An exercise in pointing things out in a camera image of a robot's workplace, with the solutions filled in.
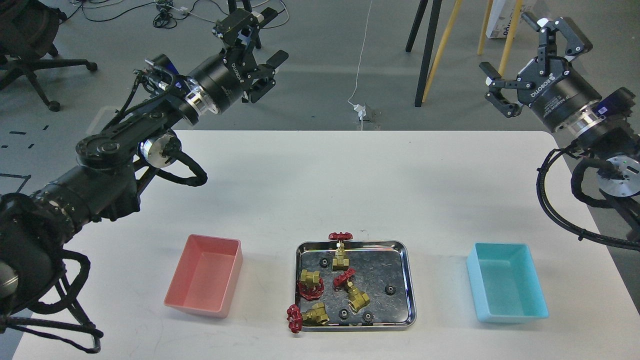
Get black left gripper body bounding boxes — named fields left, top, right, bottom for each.
left=189, top=48, right=256, bottom=114

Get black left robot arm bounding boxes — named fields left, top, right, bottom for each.
left=1, top=0, right=289, bottom=354

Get black office chair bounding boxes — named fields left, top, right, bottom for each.
left=0, top=0, right=98, bottom=112

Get yellow wooden stand legs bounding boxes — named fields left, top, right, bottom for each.
left=414, top=0, right=534, bottom=107

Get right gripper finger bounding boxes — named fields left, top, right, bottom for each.
left=521, top=12, right=594, bottom=62
left=478, top=61, right=531, bottom=118

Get white cable with plug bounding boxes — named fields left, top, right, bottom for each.
left=347, top=0, right=374, bottom=132

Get black stand legs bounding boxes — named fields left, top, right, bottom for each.
left=405, top=0, right=442, bottom=108

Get shiny metal tray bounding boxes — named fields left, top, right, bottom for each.
left=293, top=240, right=416, bottom=332

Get brass valve red handle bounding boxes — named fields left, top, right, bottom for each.
left=286, top=301, right=330, bottom=334
left=297, top=269, right=325, bottom=301
left=327, top=232, right=354, bottom=271
left=333, top=268, right=371, bottom=313

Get black floor cables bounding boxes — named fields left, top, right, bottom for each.
left=67, top=0, right=290, bottom=30

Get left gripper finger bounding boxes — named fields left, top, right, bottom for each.
left=212, top=7, right=278, bottom=63
left=241, top=50, right=290, bottom=104

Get brass valve bottom red handle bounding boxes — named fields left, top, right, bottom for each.
left=286, top=301, right=330, bottom=334

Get white cardboard box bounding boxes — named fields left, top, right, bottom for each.
left=484, top=0, right=517, bottom=39

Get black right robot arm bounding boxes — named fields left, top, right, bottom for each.
left=480, top=11, right=640, bottom=251

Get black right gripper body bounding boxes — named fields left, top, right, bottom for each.
left=517, top=57, right=602, bottom=133

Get pink plastic box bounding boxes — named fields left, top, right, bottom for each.
left=163, top=234, right=243, bottom=319

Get brass valve top red handle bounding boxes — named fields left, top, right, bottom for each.
left=327, top=232, right=354, bottom=271

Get light blue plastic box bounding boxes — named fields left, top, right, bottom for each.
left=466, top=243, right=549, bottom=324

